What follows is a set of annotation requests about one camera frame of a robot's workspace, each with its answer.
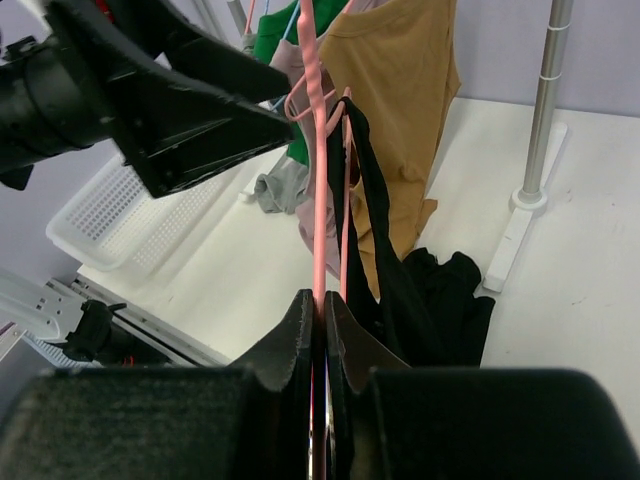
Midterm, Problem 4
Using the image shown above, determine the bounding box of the mauve pink tank top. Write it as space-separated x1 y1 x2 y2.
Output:
269 0 381 261

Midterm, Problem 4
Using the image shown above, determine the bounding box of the black tank top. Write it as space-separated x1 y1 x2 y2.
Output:
336 97 495 367

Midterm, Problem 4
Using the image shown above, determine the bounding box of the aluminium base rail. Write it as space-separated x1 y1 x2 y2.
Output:
1 269 231 367

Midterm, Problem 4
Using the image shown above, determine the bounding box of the brown tank top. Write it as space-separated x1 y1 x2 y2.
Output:
317 0 462 296

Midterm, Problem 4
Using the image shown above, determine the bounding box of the white plastic basket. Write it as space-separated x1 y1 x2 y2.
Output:
46 155 248 279

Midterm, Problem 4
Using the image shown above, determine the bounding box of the blue hanger of mauve top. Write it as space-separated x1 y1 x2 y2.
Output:
270 1 301 112

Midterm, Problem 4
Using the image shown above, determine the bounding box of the grey tank top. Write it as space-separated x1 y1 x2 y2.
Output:
244 34 309 214

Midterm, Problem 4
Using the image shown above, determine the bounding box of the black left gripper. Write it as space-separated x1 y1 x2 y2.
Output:
1 1 293 198

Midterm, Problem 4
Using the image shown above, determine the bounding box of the pink hanger of black top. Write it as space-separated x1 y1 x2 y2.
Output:
286 0 340 479

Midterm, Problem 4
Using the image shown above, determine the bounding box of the silver clothes rack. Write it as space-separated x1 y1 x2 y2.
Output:
189 0 576 294

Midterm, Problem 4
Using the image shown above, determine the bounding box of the green tank top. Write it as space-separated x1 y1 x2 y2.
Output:
253 0 347 166

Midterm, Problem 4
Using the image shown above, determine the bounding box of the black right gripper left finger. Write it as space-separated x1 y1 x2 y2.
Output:
1 290 313 479

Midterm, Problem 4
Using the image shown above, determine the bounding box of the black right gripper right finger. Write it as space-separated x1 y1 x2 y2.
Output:
325 293 639 479

